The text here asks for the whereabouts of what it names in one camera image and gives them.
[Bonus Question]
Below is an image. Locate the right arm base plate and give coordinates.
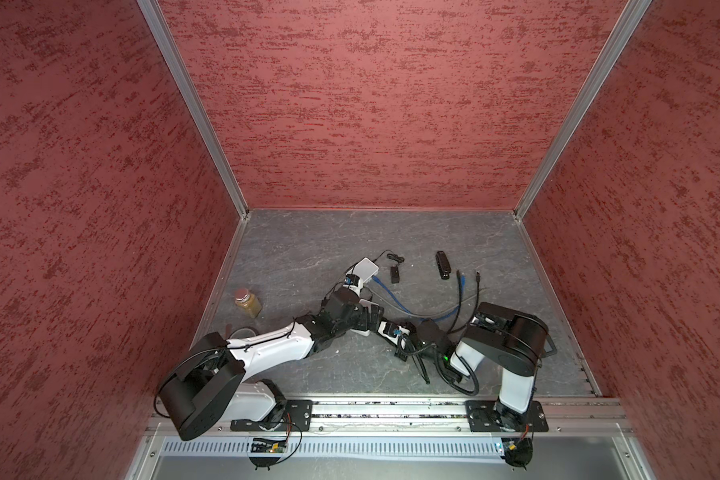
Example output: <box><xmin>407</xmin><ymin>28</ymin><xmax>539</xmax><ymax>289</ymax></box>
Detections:
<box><xmin>465</xmin><ymin>400</ymin><xmax>549</xmax><ymax>433</ymax></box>

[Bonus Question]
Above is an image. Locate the black power adapter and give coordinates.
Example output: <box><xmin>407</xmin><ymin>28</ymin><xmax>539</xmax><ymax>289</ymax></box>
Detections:
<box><xmin>378</xmin><ymin>250</ymin><xmax>405</xmax><ymax>284</ymax></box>

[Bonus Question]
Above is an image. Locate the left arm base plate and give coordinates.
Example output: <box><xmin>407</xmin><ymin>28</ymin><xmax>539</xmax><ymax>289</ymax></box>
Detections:
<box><xmin>230</xmin><ymin>400</ymin><xmax>314</xmax><ymax>433</ymax></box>

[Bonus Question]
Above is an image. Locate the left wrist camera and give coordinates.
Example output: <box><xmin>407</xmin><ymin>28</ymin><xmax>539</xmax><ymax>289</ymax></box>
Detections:
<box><xmin>342</xmin><ymin>273</ymin><xmax>363</xmax><ymax>295</ymax></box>

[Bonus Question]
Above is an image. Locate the black stapler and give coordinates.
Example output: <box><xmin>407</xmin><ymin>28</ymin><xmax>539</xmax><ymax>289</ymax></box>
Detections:
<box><xmin>435</xmin><ymin>250</ymin><xmax>452</xmax><ymax>280</ymax></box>

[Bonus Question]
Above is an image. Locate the spice jar with brown contents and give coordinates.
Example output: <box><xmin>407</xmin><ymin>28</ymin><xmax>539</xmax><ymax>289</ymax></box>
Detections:
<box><xmin>234</xmin><ymin>288</ymin><xmax>263</xmax><ymax>318</ymax></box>

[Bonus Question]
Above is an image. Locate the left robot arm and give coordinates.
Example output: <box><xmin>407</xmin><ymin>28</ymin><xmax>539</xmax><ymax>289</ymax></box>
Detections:
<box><xmin>155</xmin><ymin>287</ymin><xmax>384</xmax><ymax>441</ymax></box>

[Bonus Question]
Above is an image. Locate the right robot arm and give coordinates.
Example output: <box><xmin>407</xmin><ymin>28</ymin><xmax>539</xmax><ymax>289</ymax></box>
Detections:
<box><xmin>378</xmin><ymin>302</ymin><xmax>557</xmax><ymax>435</ymax></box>

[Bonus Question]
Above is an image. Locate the black ethernet cable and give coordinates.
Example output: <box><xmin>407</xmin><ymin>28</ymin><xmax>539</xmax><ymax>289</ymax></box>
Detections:
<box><xmin>404</xmin><ymin>341</ymin><xmax>433</xmax><ymax>385</ymax></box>
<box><xmin>446</xmin><ymin>271</ymin><xmax>482</xmax><ymax>337</ymax></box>

